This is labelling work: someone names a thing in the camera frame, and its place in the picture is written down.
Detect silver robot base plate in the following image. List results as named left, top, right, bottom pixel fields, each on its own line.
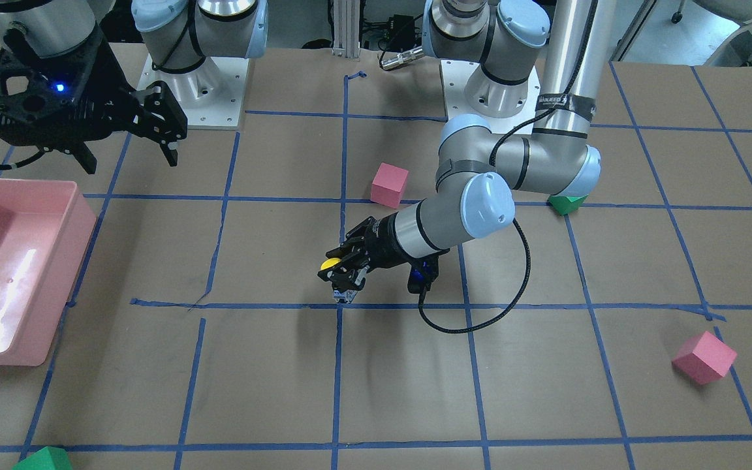
left=441, top=59, right=540, bottom=134

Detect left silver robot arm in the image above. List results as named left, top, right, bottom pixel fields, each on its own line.
left=318, top=1, right=617, bottom=292

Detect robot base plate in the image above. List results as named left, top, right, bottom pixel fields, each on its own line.
left=138, top=56, right=251, bottom=130

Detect yellow push button switch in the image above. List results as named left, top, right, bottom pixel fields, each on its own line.
left=320, top=258, right=357, bottom=304

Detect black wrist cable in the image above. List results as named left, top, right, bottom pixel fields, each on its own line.
left=417, top=0, right=602, bottom=335

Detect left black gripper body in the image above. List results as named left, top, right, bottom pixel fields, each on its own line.
left=326, top=217, right=409, bottom=279

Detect pink cube near centre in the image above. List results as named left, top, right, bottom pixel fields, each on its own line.
left=369, top=163, right=409, bottom=209

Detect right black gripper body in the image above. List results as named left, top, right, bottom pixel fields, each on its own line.
left=0, top=26, right=187, bottom=147

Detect pink foam cube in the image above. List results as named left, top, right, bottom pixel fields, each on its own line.
left=672, top=331, right=738, bottom=386

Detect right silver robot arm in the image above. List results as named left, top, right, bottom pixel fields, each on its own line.
left=0, top=1, right=269, bottom=174

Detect pink plastic bin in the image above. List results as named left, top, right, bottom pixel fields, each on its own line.
left=0, top=179, right=96, bottom=366

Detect green foam cube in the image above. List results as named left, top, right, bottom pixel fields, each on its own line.
left=547, top=195, right=588, bottom=216
left=12, top=446, right=74, bottom=470

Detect aluminium frame post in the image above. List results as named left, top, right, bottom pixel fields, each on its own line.
left=331, top=0, right=362, bottom=61

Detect far green foam cube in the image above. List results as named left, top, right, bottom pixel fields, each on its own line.
left=12, top=446, right=74, bottom=470

